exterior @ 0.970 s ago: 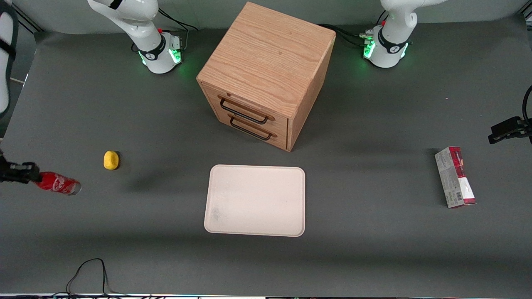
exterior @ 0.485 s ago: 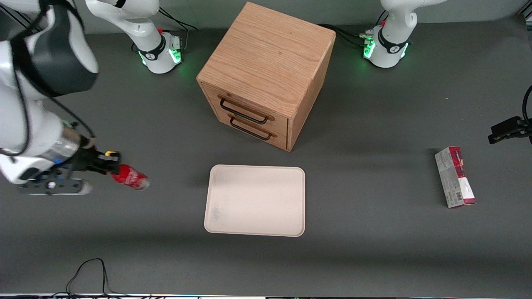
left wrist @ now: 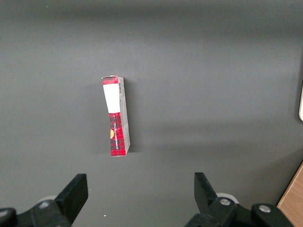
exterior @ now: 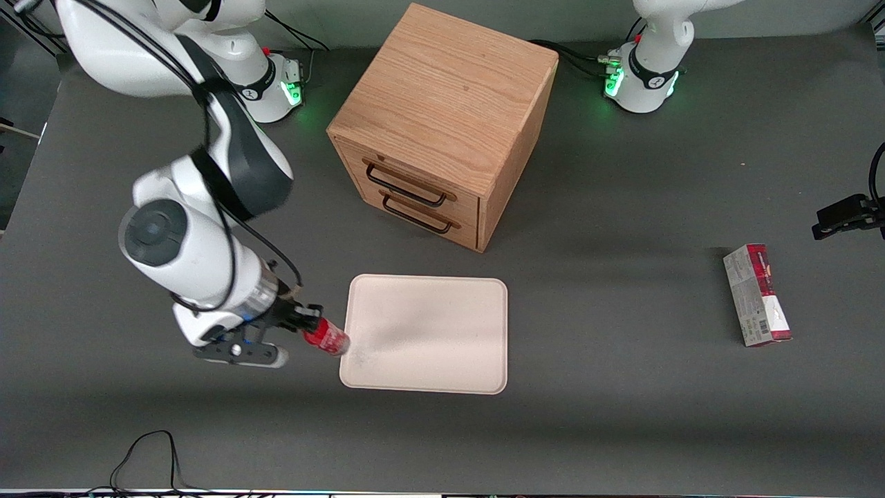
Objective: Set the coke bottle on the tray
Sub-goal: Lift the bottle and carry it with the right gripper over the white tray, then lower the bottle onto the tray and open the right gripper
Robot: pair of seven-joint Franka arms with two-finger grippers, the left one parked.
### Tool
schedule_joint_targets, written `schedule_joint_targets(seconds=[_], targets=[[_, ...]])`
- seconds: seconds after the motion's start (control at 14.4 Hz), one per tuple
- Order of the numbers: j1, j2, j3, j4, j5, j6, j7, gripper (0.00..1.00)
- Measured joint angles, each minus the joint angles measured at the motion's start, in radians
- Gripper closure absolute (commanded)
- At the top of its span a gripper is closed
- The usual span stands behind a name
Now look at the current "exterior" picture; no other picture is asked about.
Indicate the red coke bottle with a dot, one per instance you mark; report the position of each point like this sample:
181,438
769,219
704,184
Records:
332,339

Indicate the red and grey carton box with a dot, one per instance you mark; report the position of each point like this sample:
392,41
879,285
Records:
757,297

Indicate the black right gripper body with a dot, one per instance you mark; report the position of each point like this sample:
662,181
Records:
289,314

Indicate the wooden drawer cabinet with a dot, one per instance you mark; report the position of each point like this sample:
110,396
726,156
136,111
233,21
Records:
449,90

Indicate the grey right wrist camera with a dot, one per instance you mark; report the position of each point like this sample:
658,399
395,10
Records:
238,353

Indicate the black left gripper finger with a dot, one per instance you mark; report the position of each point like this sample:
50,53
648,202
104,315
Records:
847,209
836,228

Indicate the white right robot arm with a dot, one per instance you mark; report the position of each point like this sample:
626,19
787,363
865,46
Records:
193,256

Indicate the aluminium frame rail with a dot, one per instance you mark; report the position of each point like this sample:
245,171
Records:
31,34

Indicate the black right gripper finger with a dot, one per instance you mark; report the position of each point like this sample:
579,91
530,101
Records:
310,326
311,312

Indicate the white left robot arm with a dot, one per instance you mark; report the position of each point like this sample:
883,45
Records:
653,69

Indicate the cream plastic tray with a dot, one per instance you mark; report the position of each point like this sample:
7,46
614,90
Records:
425,335

